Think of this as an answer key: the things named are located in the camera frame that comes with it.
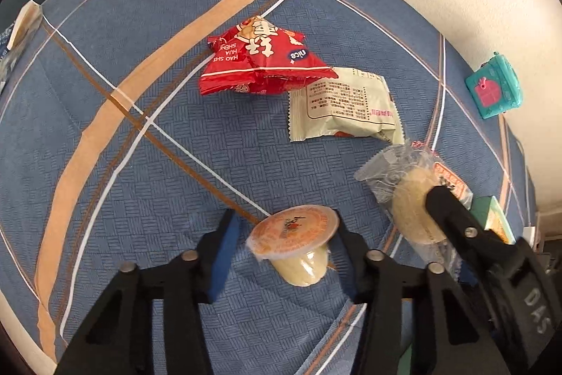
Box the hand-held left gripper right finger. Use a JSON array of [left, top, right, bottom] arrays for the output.
[[327, 221, 512, 375]]

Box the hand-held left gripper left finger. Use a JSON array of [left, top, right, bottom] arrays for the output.
[[53, 208, 242, 375]]

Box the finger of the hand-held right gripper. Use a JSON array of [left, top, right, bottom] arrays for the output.
[[424, 185, 519, 270]]

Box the white tray green rim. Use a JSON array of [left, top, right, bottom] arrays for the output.
[[472, 195, 516, 246]]

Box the clear round pastry packet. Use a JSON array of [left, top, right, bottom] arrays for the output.
[[355, 139, 475, 281]]

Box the pale yellow jelly cup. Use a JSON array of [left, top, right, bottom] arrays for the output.
[[246, 203, 340, 287]]

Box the blue plaid tablecloth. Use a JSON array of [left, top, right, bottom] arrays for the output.
[[0, 0, 538, 375]]

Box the teal toy box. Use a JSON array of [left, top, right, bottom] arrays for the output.
[[465, 53, 523, 120]]

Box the cream snack packet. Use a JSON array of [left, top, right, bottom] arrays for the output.
[[287, 66, 405, 145]]

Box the red peanut snack packet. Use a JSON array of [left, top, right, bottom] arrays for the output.
[[199, 17, 339, 96]]

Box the blue white snack packet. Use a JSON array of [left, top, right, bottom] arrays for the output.
[[0, 0, 44, 86]]

